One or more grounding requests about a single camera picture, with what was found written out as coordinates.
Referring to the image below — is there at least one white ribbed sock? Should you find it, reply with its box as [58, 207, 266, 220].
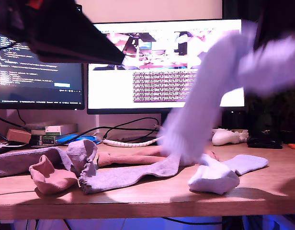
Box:
[187, 153, 270, 195]
[158, 19, 295, 168]

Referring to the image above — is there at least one pink sock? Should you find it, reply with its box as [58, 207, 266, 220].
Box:
[29, 155, 79, 195]
[96, 146, 220, 168]

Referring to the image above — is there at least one grey frilled cuff sock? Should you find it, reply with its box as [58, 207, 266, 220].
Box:
[0, 139, 98, 179]
[78, 153, 186, 195]

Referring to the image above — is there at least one bright screen black monitor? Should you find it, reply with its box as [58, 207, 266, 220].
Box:
[86, 19, 246, 115]

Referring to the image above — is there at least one dark code screen monitor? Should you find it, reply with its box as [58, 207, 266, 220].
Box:
[0, 4, 85, 111]

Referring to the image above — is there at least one pale grey flat box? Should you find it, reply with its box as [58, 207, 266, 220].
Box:
[30, 123, 79, 136]

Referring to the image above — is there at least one white and green box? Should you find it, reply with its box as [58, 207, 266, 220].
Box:
[45, 125, 64, 137]

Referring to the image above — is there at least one blue plastic bag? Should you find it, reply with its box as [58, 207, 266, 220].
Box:
[55, 134, 102, 146]

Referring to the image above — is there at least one green printed small box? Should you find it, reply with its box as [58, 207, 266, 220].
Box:
[30, 134, 57, 146]

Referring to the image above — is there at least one green leafy houseplant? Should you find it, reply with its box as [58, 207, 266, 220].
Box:
[244, 91, 295, 135]

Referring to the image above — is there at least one small cardboard box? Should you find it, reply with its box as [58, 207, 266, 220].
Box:
[6, 128, 32, 144]

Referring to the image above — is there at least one black keyboard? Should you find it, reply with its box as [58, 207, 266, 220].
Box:
[0, 140, 28, 154]

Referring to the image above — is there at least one black pouch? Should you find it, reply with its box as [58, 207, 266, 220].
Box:
[247, 135, 284, 150]

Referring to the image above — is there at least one white game controller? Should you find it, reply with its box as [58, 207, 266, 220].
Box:
[211, 128, 249, 146]

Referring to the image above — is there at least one black monitor cable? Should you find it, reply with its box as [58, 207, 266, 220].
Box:
[16, 109, 27, 126]

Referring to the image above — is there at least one white spiral cable wrap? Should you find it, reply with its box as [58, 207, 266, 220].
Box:
[102, 136, 162, 148]

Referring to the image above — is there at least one black cable under table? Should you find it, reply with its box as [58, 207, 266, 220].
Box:
[161, 217, 224, 226]

